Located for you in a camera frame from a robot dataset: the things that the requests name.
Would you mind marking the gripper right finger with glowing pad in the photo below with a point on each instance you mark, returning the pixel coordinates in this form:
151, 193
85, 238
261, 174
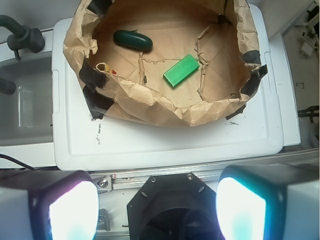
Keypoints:
269, 202

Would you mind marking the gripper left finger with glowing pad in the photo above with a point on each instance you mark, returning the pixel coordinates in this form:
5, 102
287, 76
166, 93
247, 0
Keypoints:
48, 205

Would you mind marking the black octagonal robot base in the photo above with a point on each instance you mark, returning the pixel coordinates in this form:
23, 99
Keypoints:
173, 207

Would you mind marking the bright green rectangular block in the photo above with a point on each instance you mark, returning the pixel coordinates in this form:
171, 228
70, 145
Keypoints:
179, 72

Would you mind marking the dark green oval block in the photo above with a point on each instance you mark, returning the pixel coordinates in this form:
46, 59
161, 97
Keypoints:
133, 40

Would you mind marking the white plastic bin lid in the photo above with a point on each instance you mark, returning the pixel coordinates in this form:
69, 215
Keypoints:
109, 144

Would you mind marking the grey plastic sink tub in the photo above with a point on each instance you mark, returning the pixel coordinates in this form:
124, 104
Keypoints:
26, 115

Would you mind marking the crumpled brown paper liner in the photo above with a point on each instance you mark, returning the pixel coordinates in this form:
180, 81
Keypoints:
219, 34

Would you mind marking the dark grey faucet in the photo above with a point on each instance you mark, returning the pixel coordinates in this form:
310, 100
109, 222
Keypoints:
22, 36

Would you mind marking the aluminium extrusion rail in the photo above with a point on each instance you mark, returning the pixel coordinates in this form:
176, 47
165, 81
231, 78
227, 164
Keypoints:
208, 172

